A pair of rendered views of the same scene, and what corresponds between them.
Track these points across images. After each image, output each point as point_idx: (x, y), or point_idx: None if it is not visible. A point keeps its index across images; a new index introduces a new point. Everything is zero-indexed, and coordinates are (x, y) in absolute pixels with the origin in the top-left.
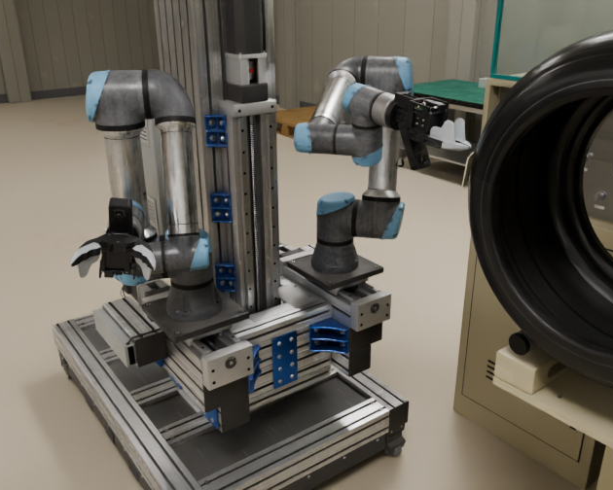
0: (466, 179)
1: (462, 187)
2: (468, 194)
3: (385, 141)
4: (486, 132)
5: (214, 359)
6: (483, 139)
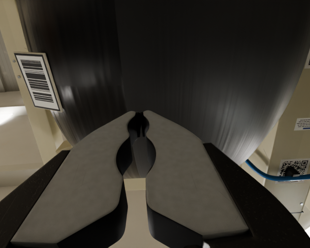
0: (33, 63)
1: (15, 52)
2: (35, 24)
3: None
4: (65, 134)
5: None
6: (62, 127)
